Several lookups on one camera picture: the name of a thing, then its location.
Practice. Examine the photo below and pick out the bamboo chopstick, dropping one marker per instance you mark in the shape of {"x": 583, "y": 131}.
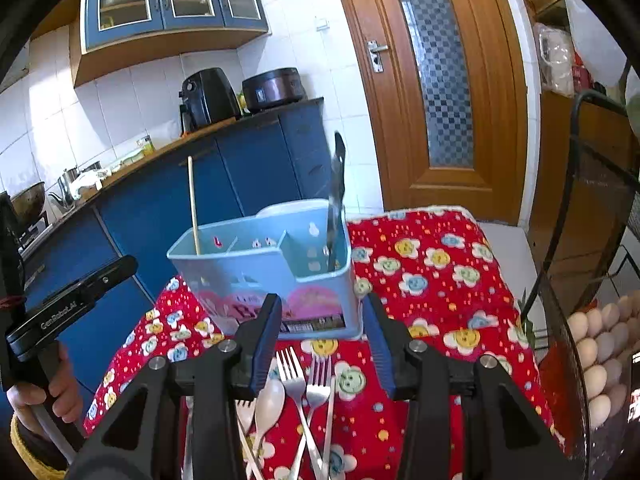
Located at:
{"x": 193, "y": 200}

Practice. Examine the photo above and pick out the blue base cabinet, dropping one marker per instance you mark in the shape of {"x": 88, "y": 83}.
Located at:
{"x": 165, "y": 195}

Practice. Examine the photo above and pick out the metal wok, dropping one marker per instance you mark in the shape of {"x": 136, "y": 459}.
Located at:
{"x": 29, "y": 202}

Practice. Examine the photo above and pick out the red floral cloth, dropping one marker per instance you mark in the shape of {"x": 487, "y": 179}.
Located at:
{"x": 440, "y": 300}

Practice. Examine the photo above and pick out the red label bottle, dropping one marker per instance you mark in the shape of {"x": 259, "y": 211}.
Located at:
{"x": 582, "y": 75}

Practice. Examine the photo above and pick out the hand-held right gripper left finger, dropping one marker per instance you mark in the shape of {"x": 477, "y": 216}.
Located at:
{"x": 265, "y": 347}

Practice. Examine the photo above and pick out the tray of eggs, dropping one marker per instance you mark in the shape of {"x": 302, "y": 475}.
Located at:
{"x": 597, "y": 350}

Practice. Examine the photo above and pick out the metal kettle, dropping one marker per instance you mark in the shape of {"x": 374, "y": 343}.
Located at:
{"x": 64, "y": 190}

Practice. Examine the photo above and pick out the person's left hand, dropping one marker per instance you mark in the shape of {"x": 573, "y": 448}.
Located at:
{"x": 27, "y": 396}

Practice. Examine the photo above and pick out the metal fork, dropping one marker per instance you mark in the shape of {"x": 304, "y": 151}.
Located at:
{"x": 290, "y": 375}
{"x": 317, "y": 385}

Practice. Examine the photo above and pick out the clear bag of food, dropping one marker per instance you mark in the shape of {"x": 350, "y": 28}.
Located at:
{"x": 555, "y": 57}

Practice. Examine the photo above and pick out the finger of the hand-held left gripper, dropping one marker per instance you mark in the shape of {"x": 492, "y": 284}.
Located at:
{"x": 107, "y": 276}

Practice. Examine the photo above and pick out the wooden door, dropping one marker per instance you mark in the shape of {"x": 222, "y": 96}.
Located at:
{"x": 395, "y": 110}

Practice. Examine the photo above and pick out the white wall switch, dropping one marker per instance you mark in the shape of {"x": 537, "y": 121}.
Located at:
{"x": 321, "y": 23}

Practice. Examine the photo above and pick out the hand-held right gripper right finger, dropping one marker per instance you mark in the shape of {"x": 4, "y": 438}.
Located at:
{"x": 377, "y": 347}

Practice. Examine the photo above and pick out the brown wooden chopstick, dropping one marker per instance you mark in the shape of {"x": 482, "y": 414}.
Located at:
{"x": 249, "y": 452}

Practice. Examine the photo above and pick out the black air fryer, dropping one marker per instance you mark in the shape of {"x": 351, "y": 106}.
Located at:
{"x": 210, "y": 97}

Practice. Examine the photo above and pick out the light blue plastic utensil holder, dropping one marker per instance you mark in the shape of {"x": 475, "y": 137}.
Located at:
{"x": 240, "y": 270}

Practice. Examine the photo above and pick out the person's left forearm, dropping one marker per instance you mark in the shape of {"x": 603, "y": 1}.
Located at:
{"x": 30, "y": 452}

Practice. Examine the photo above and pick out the dark rice cooker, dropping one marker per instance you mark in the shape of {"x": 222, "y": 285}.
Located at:
{"x": 274, "y": 89}

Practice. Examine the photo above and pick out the wooden shelf unit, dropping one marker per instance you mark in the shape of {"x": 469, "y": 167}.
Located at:
{"x": 560, "y": 160}

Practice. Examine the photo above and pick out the blue wall cabinet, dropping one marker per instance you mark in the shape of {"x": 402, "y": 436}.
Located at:
{"x": 165, "y": 15}

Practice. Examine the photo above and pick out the white plastic fork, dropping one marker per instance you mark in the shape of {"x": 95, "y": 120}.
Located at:
{"x": 245, "y": 410}

